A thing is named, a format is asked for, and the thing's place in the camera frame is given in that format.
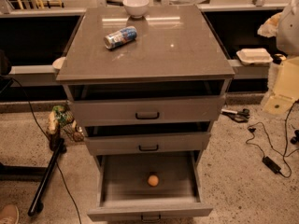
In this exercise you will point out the grey drawer cabinet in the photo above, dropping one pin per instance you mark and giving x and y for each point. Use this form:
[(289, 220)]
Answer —
[(173, 43)]

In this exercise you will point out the blue white can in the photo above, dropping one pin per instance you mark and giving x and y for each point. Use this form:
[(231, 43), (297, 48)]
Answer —
[(121, 37)]

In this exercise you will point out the white foam takeout box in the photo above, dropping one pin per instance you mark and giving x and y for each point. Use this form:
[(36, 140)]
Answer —
[(254, 56)]

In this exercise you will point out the scissors on floor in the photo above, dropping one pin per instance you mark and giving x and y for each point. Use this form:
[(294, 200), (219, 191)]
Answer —
[(237, 116)]

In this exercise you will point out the orange fruit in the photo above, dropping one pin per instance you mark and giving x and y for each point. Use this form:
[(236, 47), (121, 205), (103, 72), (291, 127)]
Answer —
[(153, 180)]

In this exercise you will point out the yellow black tape measure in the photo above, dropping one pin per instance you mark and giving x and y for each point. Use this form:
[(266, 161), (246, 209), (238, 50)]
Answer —
[(278, 58)]

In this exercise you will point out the bottom grey drawer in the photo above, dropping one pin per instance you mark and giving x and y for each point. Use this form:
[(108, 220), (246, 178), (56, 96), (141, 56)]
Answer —
[(124, 192)]

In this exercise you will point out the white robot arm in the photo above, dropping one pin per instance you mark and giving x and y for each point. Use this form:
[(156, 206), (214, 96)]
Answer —
[(284, 26)]

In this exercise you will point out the top grey drawer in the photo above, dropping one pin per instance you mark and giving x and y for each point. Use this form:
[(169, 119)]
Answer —
[(147, 102)]

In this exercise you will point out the wire basket with items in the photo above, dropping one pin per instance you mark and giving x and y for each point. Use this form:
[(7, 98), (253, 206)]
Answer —
[(61, 118)]

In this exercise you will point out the white bowl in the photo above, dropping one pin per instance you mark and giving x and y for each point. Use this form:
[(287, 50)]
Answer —
[(136, 8)]

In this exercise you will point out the tan shoe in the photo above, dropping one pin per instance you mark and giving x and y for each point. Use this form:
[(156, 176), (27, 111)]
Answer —
[(9, 215)]

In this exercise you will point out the small white dish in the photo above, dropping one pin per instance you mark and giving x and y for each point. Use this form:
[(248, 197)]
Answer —
[(58, 63)]

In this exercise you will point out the black pole on floor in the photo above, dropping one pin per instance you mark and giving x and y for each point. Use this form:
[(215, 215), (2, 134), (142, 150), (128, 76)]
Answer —
[(36, 204)]

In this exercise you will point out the middle grey drawer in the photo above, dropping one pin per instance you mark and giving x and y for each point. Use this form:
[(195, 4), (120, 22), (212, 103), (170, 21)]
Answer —
[(144, 138)]

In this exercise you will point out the grey drawer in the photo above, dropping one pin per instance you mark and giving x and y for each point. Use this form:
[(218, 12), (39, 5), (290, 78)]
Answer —
[(144, 138), (147, 102), (124, 192)]

